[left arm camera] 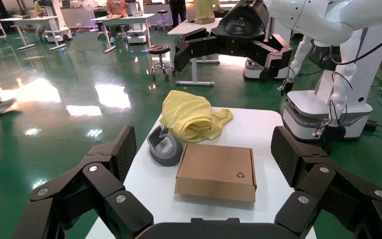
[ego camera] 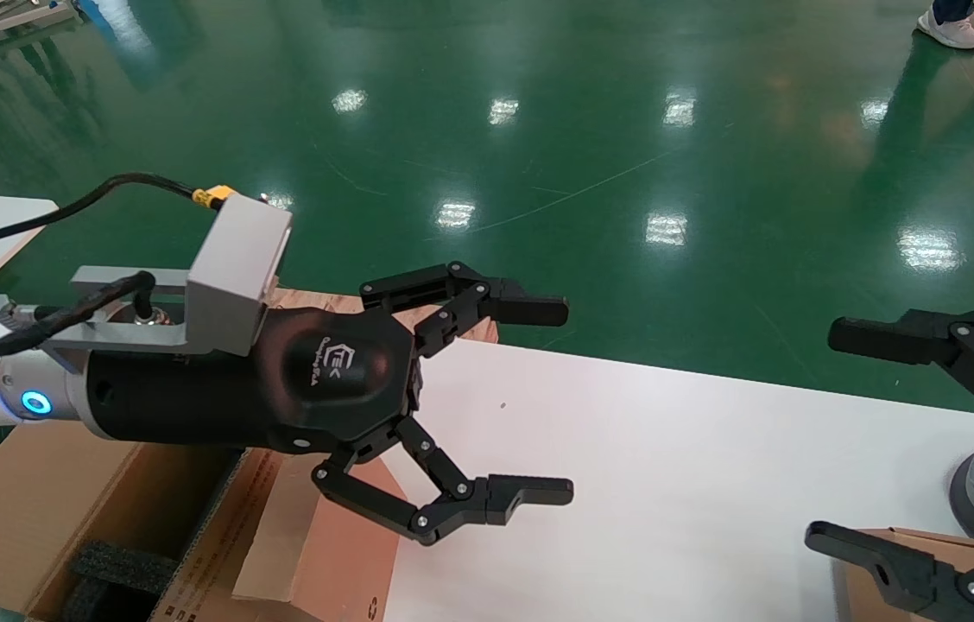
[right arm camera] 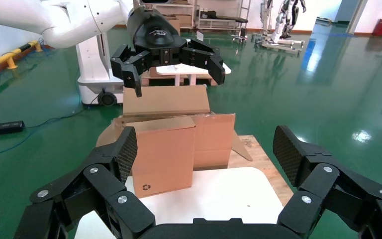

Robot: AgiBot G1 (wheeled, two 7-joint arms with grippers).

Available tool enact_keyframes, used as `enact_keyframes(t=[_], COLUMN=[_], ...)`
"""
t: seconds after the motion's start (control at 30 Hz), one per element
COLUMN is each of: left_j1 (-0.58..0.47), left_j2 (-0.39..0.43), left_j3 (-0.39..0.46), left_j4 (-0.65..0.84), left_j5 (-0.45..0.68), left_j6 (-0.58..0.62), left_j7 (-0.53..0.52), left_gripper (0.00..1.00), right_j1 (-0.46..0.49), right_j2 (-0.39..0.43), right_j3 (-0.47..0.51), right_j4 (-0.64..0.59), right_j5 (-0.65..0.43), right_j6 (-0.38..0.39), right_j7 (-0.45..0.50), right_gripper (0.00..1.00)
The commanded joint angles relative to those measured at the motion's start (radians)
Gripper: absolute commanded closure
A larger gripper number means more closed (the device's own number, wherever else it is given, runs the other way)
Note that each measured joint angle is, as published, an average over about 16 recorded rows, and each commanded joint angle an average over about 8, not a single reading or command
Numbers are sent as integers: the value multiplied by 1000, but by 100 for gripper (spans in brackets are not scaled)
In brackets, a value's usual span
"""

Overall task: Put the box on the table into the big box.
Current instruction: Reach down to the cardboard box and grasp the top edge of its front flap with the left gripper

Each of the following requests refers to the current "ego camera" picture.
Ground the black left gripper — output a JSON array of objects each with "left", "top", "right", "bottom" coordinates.
[{"left": 85, "top": 262, "right": 575, "bottom": 547}]

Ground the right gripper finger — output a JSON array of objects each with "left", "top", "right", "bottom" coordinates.
[
  {"left": 828, "top": 302, "right": 974, "bottom": 435},
  {"left": 805, "top": 521, "right": 974, "bottom": 622}
]

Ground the large open cardboard box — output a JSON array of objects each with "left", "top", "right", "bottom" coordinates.
[{"left": 0, "top": 419, "right": 285, "bottom": 622}]

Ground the small brown cardboard carton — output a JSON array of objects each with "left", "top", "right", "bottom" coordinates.
[{"left": 832, "top": 527, "right": 974, "bottom": 622}]

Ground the wooden pallet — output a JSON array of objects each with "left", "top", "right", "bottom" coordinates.
[{"left": 267, "top": 288, "right": 499, "bottom": 345}]

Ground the white sneaker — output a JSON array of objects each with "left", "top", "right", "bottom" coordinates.
[{"left": 917, "top": 7, "right": 974, "bottom": 50}]

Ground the black foam insert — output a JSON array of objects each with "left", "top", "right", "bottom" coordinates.
[{"left": 64, "top": 540, "right": 181, "bottom": 622}]

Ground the long black camera cable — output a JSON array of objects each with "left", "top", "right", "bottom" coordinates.
[{"left": 0, "top": 173, "right": 237, "bottom": 258}]

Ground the short black cable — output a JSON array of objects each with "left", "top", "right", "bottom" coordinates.
[{"left": 0, "top": 270, "right": 158, "bottom": 359}]

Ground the grey metal stand frame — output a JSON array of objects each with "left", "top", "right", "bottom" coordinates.
[{"left": 0, "top": 3, "right": 78, "bottom": 44}]

